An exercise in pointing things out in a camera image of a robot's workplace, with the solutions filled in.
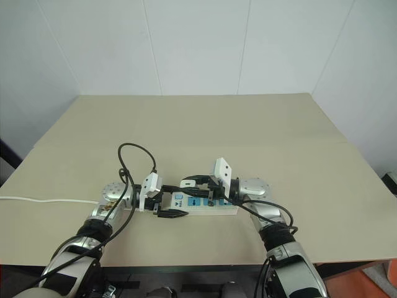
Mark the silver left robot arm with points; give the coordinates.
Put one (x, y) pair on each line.
(109, 193)

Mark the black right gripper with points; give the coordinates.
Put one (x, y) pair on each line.
(216, 188)

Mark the white power strip blue sockets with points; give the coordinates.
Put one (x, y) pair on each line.
(198, 205)

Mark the white charger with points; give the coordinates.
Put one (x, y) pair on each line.
(189, 183)

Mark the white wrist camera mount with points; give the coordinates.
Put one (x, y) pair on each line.
(151, 183)
(222, 169)

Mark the black table frame rail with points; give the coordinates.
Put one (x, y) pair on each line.
(204, 269)

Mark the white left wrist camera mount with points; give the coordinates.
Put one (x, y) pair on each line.
(151, 183)

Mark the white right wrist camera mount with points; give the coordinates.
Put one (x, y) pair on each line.
(222, 169)

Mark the black box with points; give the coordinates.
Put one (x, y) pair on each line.
(391, 183)

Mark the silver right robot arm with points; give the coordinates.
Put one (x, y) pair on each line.
(255, 188)

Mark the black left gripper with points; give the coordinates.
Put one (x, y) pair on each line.
(154, 203)

